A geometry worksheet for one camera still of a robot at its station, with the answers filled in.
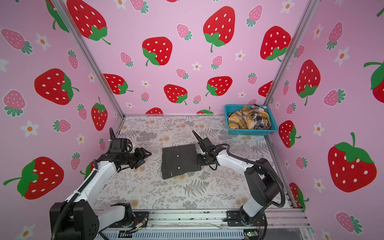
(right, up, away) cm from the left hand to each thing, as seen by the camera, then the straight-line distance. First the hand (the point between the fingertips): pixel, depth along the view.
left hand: (149, 155), depth 83 cm
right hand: (+28, -4, +6) cm, 29 cm away
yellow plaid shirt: (+59, +22, +21) cm, 67 cm away
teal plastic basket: (+54, +31, +31) cm, 69 cm away
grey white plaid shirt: (+71, +20, +16) cm, 76 cm away
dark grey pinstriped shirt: (+16, -4, +7) cm, 18 cm away
